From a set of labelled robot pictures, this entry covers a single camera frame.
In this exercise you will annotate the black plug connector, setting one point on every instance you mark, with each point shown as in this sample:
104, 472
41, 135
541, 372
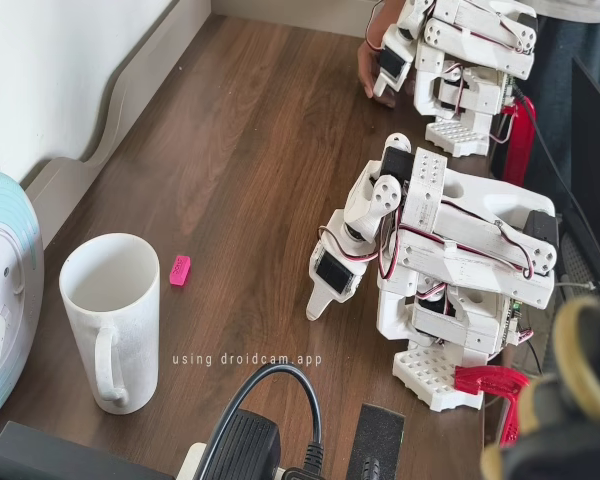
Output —
370, 470

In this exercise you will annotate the dark blue trousers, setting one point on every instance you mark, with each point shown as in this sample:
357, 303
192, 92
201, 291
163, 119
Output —
555, 75

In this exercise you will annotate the black foam block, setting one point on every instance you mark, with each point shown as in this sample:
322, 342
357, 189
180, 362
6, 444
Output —
380, 430

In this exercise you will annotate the person's hand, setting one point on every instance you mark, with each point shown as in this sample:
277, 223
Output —
366, 65

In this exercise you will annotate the small pink block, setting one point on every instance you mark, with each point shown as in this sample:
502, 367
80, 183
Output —
180, 271

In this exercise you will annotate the white leader arm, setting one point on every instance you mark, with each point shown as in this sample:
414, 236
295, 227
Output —
470, 55

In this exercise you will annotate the flat black box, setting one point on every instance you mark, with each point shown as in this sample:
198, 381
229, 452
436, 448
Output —
55, 455

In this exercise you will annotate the grey shirt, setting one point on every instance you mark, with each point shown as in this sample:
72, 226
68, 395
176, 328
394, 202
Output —
580, 7

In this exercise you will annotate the black power adapter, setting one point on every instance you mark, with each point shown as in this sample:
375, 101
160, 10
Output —
245, 445

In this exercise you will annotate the person's forearm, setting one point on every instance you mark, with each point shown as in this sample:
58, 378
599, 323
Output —
387, 15

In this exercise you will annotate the red table clamp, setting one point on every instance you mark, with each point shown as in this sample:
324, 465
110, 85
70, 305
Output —
485, 380
522, 145

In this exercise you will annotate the tall white mug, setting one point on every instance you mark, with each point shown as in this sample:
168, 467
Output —
130, 340

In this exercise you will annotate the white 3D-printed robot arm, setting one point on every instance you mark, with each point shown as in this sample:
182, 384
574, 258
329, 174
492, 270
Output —
475, 260

